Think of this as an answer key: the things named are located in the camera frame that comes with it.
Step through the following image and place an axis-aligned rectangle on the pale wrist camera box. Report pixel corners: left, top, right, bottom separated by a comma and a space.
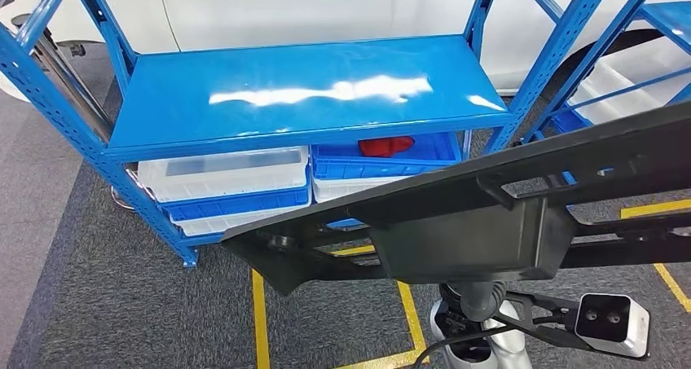
574, 293, 652, 359

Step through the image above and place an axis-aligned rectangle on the grey metal stand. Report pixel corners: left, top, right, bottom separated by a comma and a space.
11, 12, 117, 143

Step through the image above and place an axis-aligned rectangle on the white plastic bin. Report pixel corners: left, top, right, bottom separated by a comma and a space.
566, 37, 691, 125

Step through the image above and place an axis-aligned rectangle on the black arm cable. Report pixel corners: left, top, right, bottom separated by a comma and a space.
412, 314, 576, 369

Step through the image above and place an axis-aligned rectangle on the blue wheeled shelf rack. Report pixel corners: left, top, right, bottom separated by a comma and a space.
522, 0, 691, 143

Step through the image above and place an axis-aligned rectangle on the red cloth item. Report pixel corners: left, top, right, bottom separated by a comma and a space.
358, 135, 416, 159

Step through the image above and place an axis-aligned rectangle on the blue metal shelf rack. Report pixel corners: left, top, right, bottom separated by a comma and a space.
0, 0, 619, 270

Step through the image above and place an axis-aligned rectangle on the black plastic plate frame part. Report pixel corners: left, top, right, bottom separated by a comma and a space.
221, 100, 691, 297

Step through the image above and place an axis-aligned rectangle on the white car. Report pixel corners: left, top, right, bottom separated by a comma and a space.
0, 0, 691, 104

